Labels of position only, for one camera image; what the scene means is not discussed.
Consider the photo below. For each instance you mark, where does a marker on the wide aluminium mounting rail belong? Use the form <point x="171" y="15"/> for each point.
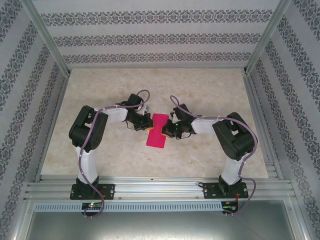
<point x="160" y="187"/>

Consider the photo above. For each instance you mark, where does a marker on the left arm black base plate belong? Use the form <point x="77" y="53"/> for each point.
<point x="110" y="191"/>

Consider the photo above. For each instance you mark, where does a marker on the aluminium frame post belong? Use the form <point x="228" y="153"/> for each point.
<point x="48" y="37"/>
<point x="265" y="37"/>

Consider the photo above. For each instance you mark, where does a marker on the aluminium side rail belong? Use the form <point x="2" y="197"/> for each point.
<point x="255" y="100"/>
<point x="56" y="115"/>

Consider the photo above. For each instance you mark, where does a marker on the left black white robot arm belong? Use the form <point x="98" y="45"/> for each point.
<point x="87" y="130"/>

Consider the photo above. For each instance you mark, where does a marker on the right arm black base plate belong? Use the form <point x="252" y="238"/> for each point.
<point x="210" y="191"/>

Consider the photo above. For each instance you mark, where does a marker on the grey metal panel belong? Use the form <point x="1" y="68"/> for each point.
<point x="160" y="227"/>

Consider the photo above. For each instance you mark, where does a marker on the aluminium frame bar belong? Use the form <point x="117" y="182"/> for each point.
<point x="22" y="220"/>
<point x="300" y="220"/>

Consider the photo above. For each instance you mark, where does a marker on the magenta cloth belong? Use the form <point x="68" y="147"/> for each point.
<point x="156" y="140"/>

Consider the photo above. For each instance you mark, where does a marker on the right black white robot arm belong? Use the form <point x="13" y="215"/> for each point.
<point x="235" y="140"/>

